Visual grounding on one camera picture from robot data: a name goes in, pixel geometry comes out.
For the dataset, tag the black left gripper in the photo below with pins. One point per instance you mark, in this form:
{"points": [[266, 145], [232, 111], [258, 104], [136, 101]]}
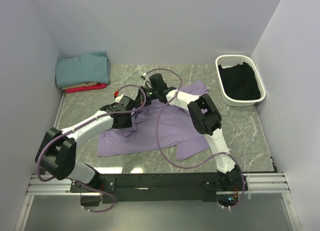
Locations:
{"points": [[128, 123]]}

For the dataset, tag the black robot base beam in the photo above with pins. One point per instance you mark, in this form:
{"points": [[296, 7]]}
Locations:
{"points": [[148, 187]]}

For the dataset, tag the purple t shirt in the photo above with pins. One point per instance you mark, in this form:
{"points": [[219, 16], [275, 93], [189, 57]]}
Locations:
{"points": [[175, 128]]}

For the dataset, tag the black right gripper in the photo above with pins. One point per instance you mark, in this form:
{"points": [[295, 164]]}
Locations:
{"points": [[146, 103]]}

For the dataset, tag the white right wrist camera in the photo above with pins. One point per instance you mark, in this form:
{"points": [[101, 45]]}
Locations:
{"points": [[146, 81]]}

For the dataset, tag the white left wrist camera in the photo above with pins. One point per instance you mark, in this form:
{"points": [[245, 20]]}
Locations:
{"points": [[118, 96]]}

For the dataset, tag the white plastic laundry basket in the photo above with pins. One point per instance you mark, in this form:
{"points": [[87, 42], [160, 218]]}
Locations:
{"points": [[231, 60]]}

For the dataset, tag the folded pink t shirt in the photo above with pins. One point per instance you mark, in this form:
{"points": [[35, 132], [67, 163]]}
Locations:
{"points": [[97, 86]]}

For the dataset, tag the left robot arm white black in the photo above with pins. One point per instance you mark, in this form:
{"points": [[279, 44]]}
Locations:
{"points": [[58, 150]]}

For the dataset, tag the black t shirt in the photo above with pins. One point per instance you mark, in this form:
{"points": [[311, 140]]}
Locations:
{"points": [[239, 82]]}

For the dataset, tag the folded tan t shirt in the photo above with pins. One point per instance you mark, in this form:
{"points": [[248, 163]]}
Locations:
{"points": [[86, 84]]}

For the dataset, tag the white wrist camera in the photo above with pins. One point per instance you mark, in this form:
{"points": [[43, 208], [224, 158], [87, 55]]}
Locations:
{"points": [[118, 96], [146, 81]]}

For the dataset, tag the aluminium frame rail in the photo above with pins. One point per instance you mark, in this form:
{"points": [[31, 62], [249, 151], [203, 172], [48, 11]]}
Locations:
{"points": [[268, 205]]}

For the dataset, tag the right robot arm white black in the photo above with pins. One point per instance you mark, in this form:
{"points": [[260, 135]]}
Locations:
{"points": [[206, 120]]}

